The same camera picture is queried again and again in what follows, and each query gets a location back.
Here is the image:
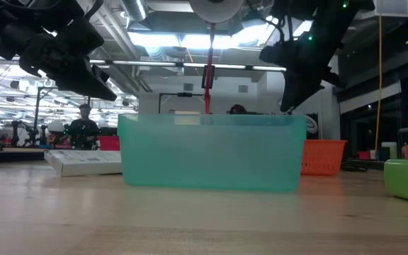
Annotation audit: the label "green and white charger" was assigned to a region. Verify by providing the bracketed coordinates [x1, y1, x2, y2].
[383, 158, 408, 205]

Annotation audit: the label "white box with barcode label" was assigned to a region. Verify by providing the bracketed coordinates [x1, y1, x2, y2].
[43, 149, 123, 177]

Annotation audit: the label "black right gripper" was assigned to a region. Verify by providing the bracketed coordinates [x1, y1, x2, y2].
[259, 35, 345, 113]

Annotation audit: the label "teal translucent plastic bin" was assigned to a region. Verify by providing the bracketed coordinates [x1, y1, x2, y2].
[117, 113, 307, 194]

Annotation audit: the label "person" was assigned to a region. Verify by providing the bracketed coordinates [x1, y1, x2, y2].
[62, 103, 101, 150]
[229, 103, 248, 115]

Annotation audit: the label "red desk lamp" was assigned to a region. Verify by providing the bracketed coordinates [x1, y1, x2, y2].
[188, 0, 246, 115]

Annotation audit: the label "black cable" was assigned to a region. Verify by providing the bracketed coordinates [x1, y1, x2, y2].
[340, 159, 385, 174]

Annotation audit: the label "black background gantry frame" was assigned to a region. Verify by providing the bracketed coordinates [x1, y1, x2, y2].
[158, 91, 205, 114]

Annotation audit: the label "red plastic basket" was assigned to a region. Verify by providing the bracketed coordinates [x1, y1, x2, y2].
[98, 135, 121, 152]

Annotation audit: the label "black background robot arms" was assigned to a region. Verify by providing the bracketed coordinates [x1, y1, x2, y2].
[11, 120, 49, 148]

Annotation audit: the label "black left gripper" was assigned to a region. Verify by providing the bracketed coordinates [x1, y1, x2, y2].
[18, 17, 118, 102]

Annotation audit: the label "orange plastic basket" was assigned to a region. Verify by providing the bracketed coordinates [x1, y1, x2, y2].
[300, 139, 348, 177]

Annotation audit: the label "black banner with white logo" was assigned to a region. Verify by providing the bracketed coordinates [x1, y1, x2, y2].
[305, 113, 319, 140]

